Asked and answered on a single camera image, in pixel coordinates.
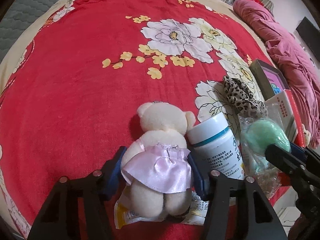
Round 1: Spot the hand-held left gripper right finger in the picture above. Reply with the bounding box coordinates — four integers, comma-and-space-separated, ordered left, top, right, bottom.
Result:
186, 152, 288, 240

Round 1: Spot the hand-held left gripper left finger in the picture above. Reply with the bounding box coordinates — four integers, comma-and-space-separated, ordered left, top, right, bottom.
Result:
27, 145, 128, 240

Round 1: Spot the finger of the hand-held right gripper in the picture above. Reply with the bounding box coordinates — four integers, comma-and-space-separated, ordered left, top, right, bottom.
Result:
264, 144, 308, 180
290, 142, 320, 170

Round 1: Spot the green ball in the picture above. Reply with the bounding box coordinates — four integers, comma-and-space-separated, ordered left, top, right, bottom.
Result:
237, 112, 292, 199

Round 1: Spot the white and yellow sachet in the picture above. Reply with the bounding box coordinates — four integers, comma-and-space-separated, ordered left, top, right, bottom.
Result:
114, 190, 208, 229

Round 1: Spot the teddy bear with pink dress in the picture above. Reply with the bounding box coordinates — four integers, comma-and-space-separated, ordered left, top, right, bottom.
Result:
121, 102, 196, 222

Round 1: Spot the leopard print scrunchie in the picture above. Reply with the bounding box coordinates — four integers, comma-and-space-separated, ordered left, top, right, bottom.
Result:
222, 76, 268, 117

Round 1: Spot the grey box tray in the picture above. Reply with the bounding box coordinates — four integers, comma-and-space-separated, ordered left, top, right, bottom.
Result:
250, 59, 290, 100

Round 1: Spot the red tissue pack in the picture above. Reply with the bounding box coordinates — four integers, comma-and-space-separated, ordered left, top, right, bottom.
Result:
265, 89, 307, 147

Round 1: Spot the white bottle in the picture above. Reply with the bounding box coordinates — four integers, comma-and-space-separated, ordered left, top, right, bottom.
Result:
186, 112, 244, 180

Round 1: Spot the pink book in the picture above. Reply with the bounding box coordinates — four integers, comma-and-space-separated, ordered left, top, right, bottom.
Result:
266, 70, 285, 90

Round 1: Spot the pink quilt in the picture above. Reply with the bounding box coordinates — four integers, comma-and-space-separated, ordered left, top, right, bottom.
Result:
232, 0, 320, 149

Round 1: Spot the red floral blanket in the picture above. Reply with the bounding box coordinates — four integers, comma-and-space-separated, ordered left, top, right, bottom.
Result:
0, 0, 298, 240

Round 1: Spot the black television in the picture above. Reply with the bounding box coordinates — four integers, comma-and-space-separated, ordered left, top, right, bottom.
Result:
296, 17, 320, 62

